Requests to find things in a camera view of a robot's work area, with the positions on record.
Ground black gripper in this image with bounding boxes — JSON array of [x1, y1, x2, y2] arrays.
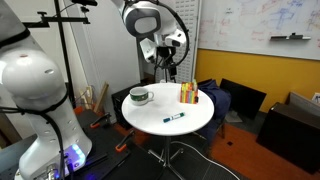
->
[[156, 45, 179, 83]]

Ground teal marker pen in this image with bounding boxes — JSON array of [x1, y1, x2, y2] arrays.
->
[[162, 112, 186, 124]]

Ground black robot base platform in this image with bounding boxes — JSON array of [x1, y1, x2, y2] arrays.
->
[[0, 109, 164, 180]]

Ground green and white cup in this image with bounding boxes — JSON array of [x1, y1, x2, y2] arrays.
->
[[129, 86, 155, 107]]

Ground colourful striped block box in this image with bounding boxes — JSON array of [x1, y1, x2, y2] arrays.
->
[[179, 79, 200, 105]]

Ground round white table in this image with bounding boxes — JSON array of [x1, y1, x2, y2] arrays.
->
[[121, 82, 215, 180]]

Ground blue cloth covered chair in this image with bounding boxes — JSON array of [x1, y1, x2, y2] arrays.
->
[[196, 78, 233, 143]]

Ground black box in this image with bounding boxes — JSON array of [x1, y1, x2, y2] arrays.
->
[[111, 83, 145, 131]]

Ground wooden sticks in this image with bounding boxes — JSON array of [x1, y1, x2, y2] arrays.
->
[[79, 81, 110, 114]]

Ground black flat panel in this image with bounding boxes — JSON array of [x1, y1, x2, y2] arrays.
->
[[219, 78, 268, 121]]

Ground black stand with crossbar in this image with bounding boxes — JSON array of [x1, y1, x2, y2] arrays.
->
[[22, 0, 92, 108]]

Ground whiteboard tray with eraser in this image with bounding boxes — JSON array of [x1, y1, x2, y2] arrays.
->
[[269, 32, 313, 42]]

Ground black cabinet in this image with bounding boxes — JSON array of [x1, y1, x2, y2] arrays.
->
[[255, 102, 320, 175]]

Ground grey board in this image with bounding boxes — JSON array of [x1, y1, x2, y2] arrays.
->
[[287, 92, 320, 118]]

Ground orange handled clamp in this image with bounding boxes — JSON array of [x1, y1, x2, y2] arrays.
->
[[89, 112, 113, 129], [114, 129, 136, 153]]

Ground white floor cable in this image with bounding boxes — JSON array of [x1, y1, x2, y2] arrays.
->
[[171, 140, 241, 180]]

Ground wall whiteboard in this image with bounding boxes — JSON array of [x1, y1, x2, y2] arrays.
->
[[198, 0, 320, 62]]

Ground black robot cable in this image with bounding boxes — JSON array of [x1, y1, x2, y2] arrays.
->
[[0, 28, 73, 180]]

